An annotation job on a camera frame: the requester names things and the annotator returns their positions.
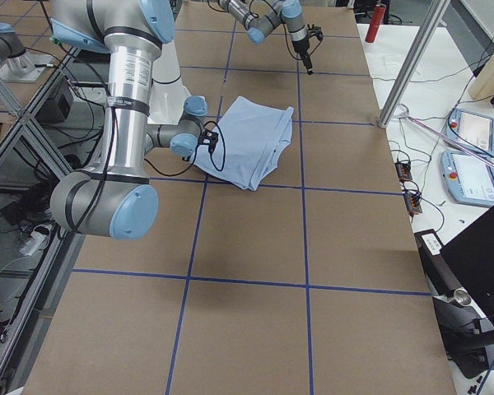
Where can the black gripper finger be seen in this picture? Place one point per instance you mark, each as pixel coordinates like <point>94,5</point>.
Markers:
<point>307,63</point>

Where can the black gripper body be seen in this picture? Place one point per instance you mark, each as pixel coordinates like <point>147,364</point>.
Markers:
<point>300,46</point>

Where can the light blue t-shirt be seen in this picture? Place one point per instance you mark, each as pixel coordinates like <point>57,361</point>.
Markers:
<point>255,137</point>

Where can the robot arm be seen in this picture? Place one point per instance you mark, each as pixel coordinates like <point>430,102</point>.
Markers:
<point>287,14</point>
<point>147,106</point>

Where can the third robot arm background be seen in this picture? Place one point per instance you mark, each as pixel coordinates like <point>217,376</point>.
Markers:
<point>17,63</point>

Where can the red cylinder bottle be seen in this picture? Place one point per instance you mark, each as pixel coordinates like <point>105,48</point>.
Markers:
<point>375,22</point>

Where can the orange terminal board far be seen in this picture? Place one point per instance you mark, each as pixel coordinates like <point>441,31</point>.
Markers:
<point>403,170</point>

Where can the orange terminal board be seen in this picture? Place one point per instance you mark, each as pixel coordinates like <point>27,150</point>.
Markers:
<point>403,170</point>
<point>412,200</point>

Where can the orange terminal board near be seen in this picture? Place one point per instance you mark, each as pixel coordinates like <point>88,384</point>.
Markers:
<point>412,200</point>

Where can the far teach pendant tablet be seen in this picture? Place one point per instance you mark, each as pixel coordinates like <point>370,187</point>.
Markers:
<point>472,130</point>

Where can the teach pendant tablet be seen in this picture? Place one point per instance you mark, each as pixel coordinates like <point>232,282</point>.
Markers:
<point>472,130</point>
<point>468,180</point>

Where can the near teach pendant tablet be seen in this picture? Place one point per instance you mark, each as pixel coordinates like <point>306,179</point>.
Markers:
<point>468,180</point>

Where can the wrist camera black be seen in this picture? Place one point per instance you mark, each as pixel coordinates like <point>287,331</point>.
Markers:
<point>315,31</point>
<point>208,138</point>

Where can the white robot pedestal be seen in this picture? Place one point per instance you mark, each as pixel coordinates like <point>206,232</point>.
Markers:
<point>168,92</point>

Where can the aluminium frame post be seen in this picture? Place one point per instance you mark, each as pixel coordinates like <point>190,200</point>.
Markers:
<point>422,39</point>

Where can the aluminium frame rack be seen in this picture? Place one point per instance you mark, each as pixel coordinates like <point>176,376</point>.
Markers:
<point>35,253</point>

